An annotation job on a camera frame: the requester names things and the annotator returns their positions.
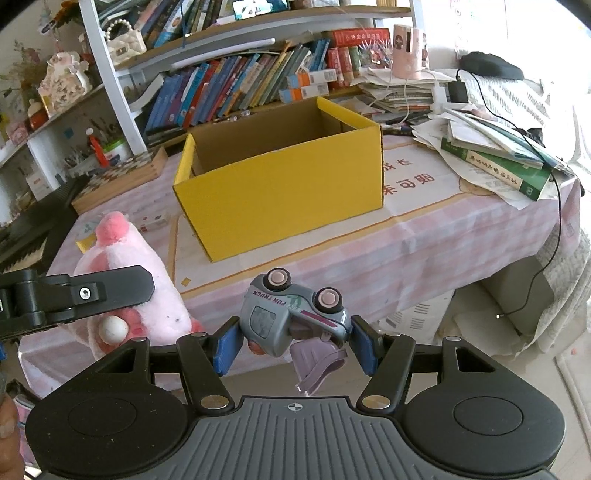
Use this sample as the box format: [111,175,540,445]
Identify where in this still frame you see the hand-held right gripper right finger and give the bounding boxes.
[351,315,498,412]

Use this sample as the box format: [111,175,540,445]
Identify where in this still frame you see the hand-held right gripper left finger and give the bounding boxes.
[95,316,245,412]

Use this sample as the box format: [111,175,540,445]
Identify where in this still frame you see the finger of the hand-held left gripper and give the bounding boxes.
[13,265,156,329]

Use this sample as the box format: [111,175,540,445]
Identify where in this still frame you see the pink plush toy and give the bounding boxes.
[74,211,205,361]

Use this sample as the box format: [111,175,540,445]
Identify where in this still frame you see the grey toy truck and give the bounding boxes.
[240,268,354,396]

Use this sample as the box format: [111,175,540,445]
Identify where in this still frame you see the yellow cardboard box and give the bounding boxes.
[172,96,384,263]

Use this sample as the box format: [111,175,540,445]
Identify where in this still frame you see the person's left hand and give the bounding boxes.
[0,394,25,480]

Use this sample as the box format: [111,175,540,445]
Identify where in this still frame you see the white cardboard box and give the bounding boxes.
[379,291,456,345]

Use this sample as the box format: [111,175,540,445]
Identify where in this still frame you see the black electric piano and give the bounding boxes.
[0,178,89,274]

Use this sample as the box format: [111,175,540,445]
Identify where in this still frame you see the wooden chessboard box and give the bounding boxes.
[71,147,169,214]

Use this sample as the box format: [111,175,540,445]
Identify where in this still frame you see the white jar with green lid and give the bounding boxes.
[102,138,133,167]

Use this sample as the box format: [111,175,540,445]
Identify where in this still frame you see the red and white glue bottle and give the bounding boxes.
[85,129,110,168]

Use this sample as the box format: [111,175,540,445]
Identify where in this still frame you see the desk with pink checkered cloth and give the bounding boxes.
[18,134,583,398]

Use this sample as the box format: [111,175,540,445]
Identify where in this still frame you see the printed table mat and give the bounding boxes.
[167,135,500,296]

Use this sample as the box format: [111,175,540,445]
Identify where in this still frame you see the small red jar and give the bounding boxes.
[25,99,49,131]

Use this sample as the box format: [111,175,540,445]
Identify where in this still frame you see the white bookshelf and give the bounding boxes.
[0,0,426,195]

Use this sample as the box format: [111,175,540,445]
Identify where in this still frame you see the decorative floral house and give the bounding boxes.
[38,52,91,116]

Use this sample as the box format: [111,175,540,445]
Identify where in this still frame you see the thick green book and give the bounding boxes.
[441,136,556,202]

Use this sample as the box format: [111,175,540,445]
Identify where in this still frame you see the dried flowers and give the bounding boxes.
[0,41,48,95]

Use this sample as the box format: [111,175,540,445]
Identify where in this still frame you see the white pearl handbag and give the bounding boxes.
[105,18,147,65]

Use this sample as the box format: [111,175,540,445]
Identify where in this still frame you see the row of colourful books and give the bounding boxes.
[147,39,331,131]

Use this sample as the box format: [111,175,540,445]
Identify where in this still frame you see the stack of magazines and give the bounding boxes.
[358,67,456,114]

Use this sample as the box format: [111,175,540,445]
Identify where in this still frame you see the orange and white small box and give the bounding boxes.
[279,84,329,103]
[286,69,338,88]

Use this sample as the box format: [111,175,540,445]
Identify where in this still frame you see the row of shelf-top books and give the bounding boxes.
[139,0,296,48]

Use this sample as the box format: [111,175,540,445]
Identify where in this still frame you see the red standing books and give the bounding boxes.
[327,46,366,86]

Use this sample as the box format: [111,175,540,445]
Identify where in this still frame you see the white printed cloth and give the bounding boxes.
[462,70,591,361]

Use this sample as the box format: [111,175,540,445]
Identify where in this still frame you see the pink pen holder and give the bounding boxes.
[392,25,428,79]

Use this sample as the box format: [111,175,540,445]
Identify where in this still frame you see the thick red book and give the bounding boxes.
[329,28,393,48]

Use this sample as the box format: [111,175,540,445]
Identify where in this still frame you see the black cable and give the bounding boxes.
[456,69,574,320]

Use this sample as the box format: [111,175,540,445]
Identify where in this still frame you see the white cable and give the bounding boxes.
[387,59,440,126]

